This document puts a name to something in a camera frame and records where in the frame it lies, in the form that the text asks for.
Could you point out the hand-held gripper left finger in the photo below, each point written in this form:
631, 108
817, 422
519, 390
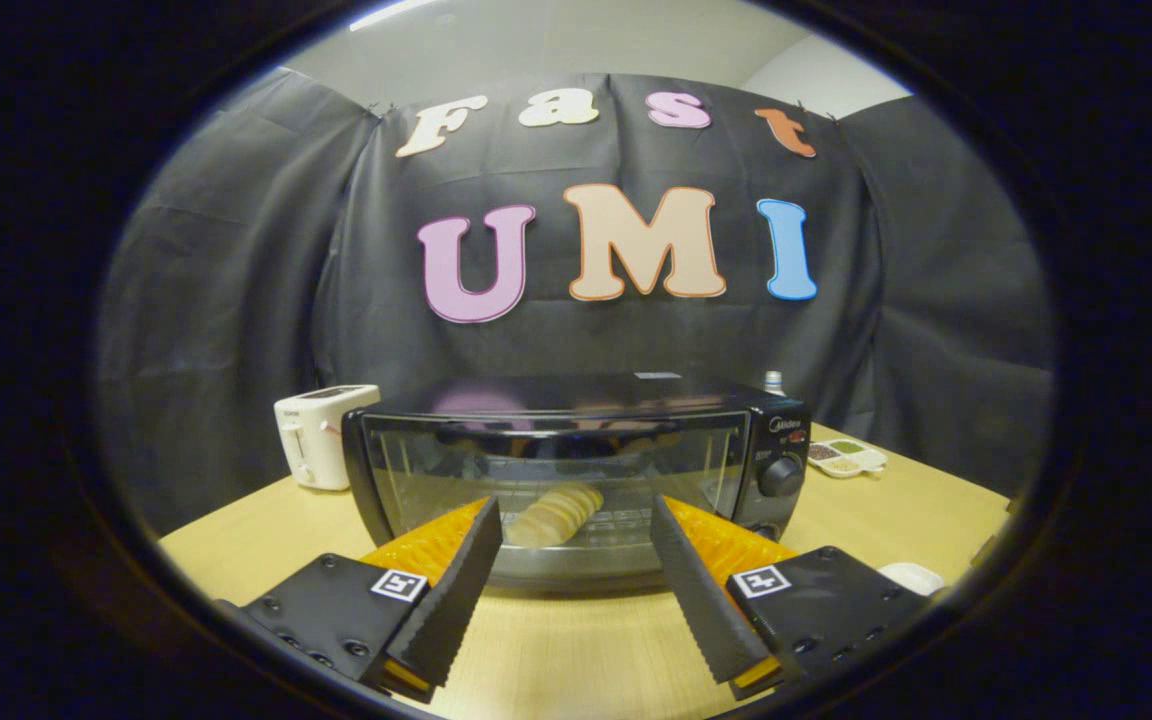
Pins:
454, 600

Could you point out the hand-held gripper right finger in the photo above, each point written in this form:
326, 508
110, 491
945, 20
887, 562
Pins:
701, 605

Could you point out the sliced bread loaf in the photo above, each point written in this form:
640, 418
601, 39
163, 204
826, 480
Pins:
554, 513

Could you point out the black toaster oven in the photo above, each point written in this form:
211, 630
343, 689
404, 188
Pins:
586, 450

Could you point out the white pop-up toaster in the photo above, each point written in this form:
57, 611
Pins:
316, 432

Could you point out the white divided condiment dish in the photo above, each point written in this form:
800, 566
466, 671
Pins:
846, 457

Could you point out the white plate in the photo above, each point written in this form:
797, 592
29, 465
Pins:
914, 576

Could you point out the black backdrop cloth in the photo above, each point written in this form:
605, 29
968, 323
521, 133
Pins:
576, 300

